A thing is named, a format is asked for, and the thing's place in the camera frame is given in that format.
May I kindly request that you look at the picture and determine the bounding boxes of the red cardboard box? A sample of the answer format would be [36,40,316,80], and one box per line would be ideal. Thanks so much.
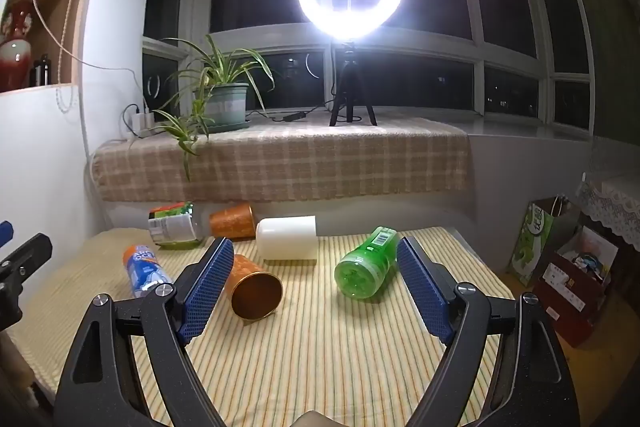
[531,209,622,349]

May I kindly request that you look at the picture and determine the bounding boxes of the white cable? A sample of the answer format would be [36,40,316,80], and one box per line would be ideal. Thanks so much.
[28,0,151,114]

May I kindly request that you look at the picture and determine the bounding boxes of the striped yellow tablecloth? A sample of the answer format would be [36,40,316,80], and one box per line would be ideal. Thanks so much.
[7,226,517,427]

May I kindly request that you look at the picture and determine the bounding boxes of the white power strip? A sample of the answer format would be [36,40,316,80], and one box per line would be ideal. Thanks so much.
[131,104,157,138]

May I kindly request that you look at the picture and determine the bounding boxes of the dark bottle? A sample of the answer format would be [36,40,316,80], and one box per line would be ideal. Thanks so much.
[32,54,53,87]

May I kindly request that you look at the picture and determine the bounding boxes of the white lace cloth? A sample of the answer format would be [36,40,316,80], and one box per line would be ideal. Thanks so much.
[574,176,640,254]

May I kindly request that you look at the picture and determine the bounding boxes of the black tripod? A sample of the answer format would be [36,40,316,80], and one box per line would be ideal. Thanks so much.
[328,39,379,128]

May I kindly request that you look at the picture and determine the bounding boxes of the blue and orange drink bottle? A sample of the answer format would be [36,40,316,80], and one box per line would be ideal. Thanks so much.
[123,244,175,299]

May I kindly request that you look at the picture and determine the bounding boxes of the white plastic cup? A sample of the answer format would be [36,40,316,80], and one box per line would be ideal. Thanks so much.
[255,215,318,261]

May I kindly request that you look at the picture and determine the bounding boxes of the clear jar with green label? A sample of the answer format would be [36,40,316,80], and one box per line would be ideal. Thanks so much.
[147,202,204,249]

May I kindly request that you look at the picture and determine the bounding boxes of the green plant pot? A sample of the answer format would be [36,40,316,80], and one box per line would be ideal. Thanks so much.
[197,82,253,134]

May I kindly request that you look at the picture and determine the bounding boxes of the green paper bag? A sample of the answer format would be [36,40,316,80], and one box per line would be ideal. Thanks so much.
[507,198,570,286]

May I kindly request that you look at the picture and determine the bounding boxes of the checked beige cloth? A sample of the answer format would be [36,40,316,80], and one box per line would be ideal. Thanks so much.
[92,116,474,204]

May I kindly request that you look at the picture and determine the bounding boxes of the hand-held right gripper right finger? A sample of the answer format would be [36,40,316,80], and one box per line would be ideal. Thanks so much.
[395,236,581,427]

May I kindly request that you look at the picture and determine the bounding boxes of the spider plant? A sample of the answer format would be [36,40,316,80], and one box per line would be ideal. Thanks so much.
[131,34,276,183]

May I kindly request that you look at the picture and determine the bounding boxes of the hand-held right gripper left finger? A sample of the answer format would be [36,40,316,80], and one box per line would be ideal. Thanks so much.
[54,236,236,427]

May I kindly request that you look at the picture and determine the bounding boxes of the green plastic bottle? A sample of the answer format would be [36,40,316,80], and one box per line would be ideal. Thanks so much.
[334,227,399,299]

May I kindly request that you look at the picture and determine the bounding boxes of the red ceramic vase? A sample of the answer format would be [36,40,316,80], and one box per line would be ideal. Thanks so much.
[0,0,36,93]

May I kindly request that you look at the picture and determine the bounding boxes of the orange metal cup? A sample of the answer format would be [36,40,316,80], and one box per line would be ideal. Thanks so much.
[224,253,284,320]
[208,203,257,241]

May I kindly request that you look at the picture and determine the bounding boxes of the black cable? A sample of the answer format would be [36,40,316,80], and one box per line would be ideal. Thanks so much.
[244,103,335,124]

